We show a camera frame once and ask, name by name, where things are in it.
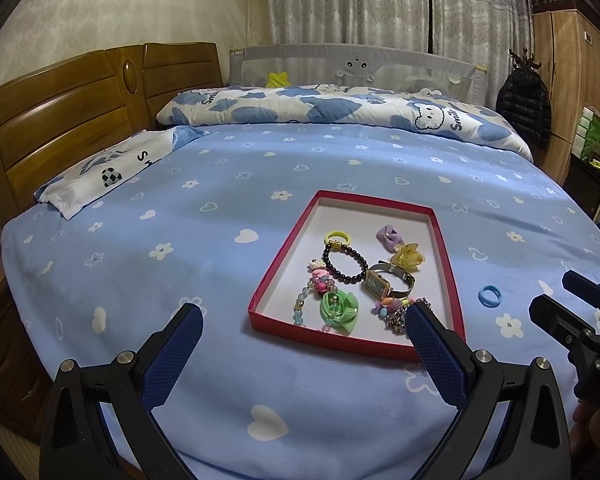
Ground yellow hair claw clip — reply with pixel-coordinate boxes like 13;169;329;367
391;243;426;274

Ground wooden wardrobe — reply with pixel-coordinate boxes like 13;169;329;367
531;0;600;187

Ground wooden headboard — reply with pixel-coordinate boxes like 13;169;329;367
0;42;226;246

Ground purple fabric bow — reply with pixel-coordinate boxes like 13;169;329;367
376;225;406;254

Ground dark side table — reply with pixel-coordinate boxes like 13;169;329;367
561;152;600;222

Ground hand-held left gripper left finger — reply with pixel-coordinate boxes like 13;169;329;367
40;302;205;480

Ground grey strap wristwatch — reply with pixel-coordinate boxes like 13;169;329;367
362;260;416;300

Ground grey patterned curtains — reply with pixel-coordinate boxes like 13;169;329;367
262;0;534;97

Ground blue cloud print quilt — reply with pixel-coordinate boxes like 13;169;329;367
155;85;535;164

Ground black puffer jacket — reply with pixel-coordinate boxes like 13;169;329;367
496;67;552;149

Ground stack of green boxes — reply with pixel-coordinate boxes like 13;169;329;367
577;105;600;159

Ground white printed pillow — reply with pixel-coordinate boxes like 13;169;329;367
34;127;209;221

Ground green fabric scrunchie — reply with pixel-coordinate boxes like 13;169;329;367
319;290;362;335

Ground dark bead bracelet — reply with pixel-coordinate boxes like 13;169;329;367
322;241;370;281

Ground person's right hand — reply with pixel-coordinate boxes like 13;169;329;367
572;404;600;462

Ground dark coat rack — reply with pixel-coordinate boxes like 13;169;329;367
508;47;544;74

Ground wooden bedside cabinet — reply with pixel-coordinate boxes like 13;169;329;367
0;247;57;442

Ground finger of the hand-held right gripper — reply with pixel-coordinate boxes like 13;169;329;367
562;270;600;314
529;293;600;356

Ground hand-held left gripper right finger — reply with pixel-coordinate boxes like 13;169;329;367
405;302;574;480

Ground blue flower print bedsheet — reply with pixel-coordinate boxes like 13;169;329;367
0;125;600;480

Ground colourful charm keychain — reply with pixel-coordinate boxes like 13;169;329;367
371;296;431;336

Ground pink cat charm bead chain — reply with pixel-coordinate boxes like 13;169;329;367
293;257;339;334

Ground red shallow box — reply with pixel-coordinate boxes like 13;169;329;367
247;190;467;363

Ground grey bed guard rail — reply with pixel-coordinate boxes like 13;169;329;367
228;43;489;107

